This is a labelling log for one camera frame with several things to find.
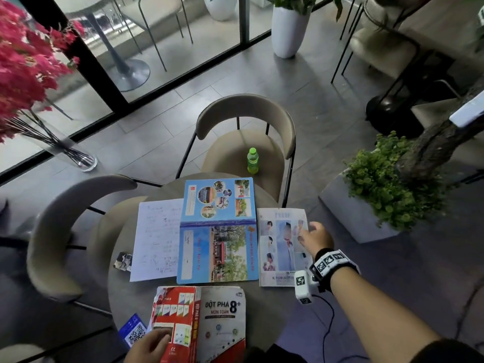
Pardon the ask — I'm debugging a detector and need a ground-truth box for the person's left hand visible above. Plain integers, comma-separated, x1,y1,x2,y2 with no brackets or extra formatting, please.
124,328,172,363

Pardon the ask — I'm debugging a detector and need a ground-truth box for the person's right hand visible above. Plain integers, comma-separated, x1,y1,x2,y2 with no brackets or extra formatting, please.
298,222,335,259

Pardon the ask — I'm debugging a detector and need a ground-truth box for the photo magazine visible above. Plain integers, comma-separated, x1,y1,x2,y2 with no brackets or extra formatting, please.
257,208,315,288

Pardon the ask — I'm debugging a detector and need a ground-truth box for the red and white textbook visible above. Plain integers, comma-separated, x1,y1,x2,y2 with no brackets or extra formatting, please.
147,286,247,363

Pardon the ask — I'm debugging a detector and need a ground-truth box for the person's right forearm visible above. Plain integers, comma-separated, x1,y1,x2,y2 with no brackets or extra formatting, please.
330,266,443,363

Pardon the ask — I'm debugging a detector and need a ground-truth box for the blue card with code square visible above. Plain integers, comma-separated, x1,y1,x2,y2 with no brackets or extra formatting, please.
118,313,148,348

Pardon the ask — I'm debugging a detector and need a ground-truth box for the black wristband with marker tags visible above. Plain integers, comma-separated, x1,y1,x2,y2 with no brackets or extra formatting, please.
310,249,360,293

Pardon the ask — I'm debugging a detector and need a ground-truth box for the grey concrete planter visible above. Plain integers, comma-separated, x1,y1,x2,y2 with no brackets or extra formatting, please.
319,169,401,245

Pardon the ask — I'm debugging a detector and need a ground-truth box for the small photo card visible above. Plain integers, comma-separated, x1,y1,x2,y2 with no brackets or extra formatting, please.
113,252,133,272

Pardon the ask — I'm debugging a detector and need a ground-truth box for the green plastic bottle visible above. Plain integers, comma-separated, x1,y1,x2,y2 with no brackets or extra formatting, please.
247,147,260,175

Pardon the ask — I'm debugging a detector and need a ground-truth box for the blue open notebook cover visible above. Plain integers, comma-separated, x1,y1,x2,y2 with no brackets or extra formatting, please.
176,177,260,285

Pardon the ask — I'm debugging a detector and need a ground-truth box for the white handwritten paper sheet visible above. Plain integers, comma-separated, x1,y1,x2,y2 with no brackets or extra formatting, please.
130,199,184,283

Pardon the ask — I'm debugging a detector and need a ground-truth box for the small-leaved green shrub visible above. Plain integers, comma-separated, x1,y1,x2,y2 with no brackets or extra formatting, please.
343,131,447,232

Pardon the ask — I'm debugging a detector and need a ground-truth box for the brown tree trunk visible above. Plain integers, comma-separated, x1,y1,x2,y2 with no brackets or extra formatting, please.
395,73,484,179

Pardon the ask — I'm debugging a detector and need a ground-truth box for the black sleeve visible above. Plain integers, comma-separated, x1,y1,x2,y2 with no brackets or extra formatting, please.
410,338,484,363

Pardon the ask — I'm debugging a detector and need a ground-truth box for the tall white plant pot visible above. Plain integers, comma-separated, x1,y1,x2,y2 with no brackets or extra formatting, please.
271,5,313,59

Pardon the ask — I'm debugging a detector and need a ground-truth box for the white tag on trunk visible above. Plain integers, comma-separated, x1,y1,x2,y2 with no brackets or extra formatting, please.
449,90,484,128

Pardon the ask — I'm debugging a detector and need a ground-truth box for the clear glass vase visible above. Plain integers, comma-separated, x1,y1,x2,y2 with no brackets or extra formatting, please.
8,109,99,173

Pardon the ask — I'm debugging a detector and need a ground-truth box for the table with black round base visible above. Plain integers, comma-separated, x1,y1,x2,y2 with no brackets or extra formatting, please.
365,0,484,139

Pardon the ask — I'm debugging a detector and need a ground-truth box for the round white plant pot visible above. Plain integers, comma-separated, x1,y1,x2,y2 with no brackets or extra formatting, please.
203,0,238,21

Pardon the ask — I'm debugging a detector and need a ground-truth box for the red flower bouquet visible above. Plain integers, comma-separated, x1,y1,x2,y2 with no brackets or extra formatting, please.
0,0,86,144

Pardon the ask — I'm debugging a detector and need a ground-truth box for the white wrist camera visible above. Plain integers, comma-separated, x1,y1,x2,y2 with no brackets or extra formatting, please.
294,270,320,305

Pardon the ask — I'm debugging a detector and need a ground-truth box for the black camera cable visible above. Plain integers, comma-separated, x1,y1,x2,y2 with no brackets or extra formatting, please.
312,294,370,363

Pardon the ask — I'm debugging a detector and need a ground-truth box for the beige chair with black frame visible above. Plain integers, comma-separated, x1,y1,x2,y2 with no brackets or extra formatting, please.
26,174,164,319
175,94,297,208
330,0,421,84

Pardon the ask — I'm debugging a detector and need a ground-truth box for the outdoor table with metal pedestal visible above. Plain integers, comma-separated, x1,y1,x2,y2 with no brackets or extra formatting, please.
51,0,151,93

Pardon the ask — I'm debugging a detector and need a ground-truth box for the outdoor metal frame chair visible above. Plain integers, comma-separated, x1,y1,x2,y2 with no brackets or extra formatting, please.
113,0,194,72

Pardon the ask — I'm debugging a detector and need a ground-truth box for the black window frame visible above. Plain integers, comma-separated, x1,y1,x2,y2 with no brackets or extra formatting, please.
0,0,341,187

